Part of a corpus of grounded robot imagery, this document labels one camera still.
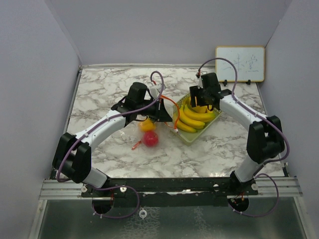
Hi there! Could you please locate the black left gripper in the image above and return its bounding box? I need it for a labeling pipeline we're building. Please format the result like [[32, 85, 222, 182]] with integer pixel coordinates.
[[137, 97, 173, 122]]

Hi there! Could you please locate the orange toy bell pepper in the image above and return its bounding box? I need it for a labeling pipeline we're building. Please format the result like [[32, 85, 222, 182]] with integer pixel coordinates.
[[138, 118, 156, 132]]

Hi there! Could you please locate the clear orange-zip bag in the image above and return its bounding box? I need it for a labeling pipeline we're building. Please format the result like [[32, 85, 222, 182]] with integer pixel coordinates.
[[132, 96, 180, 150]]

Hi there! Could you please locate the red toy apple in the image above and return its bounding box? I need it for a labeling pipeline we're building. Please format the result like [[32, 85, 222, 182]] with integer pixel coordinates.
[[142, 131, 159, 147]]

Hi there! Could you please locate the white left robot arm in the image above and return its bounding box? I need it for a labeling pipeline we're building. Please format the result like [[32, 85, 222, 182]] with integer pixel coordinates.
[[52, 82, 172, 197]]

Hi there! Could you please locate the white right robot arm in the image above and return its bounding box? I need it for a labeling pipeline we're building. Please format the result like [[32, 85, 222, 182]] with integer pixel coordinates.
[[189, 73, 285, 195]]

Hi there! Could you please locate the yellow toy banana bunch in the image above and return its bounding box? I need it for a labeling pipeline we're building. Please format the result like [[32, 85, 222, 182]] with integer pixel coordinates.
[[175, 98, 216, 133]]

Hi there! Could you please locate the pale green perforated basket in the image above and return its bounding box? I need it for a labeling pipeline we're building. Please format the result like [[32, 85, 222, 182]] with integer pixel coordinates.
[[171, 93, 222, 145]]

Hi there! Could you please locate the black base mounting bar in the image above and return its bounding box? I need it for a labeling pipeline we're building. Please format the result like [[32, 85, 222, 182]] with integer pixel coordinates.
[[82, 177, 258, 208]]

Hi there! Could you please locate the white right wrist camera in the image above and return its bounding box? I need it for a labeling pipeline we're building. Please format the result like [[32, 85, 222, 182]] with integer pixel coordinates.
[[195, 71, 203, 89]]

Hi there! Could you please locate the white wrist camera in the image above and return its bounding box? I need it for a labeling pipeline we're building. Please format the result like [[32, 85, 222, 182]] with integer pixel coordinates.
[[195, 71, 203, 89], [148, 84, 166, 101]]

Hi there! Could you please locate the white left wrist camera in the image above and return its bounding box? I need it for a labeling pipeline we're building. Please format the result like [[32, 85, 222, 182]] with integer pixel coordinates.
[[148, 84, 166, 101]]

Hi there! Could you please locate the small whiteboard with wooden frame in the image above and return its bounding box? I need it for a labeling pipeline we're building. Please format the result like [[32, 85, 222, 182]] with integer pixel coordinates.
[[215, 46, 265, 82]]

